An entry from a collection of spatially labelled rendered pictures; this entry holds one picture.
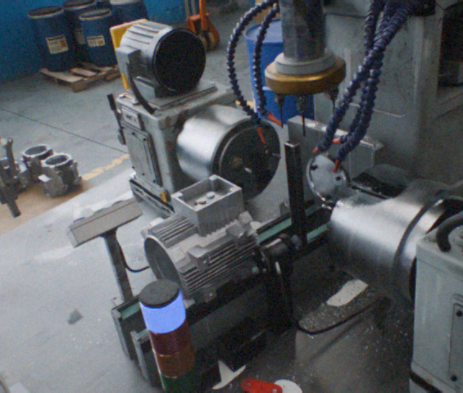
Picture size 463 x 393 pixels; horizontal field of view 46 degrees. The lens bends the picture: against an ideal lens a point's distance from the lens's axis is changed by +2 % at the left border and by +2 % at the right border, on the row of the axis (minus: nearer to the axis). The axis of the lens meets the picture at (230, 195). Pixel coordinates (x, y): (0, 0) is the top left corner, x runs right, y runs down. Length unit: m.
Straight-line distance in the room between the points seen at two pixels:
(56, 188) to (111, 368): 2.35
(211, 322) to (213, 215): 0.25
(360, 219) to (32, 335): 0.86
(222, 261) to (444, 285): 0.44
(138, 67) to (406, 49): 0.78
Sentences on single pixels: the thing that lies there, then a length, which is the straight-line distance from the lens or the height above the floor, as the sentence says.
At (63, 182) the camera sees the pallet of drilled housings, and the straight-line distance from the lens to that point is 3.53.
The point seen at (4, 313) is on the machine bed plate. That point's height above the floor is 0.80.
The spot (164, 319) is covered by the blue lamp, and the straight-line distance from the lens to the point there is 0.80.
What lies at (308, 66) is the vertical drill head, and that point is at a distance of 1.19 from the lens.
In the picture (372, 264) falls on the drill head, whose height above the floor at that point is 1.05.
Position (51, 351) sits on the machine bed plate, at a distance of 1.42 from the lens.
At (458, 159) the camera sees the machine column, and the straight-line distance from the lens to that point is 1.53.
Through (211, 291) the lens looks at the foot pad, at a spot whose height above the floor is 0.98.
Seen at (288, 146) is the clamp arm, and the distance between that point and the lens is 1.08.
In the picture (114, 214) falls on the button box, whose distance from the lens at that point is 1.32.
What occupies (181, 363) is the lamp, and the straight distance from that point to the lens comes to 0.86.
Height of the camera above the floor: 1.71
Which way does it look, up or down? 30 degrees down
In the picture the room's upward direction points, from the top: 9 degrees counter-clockwise
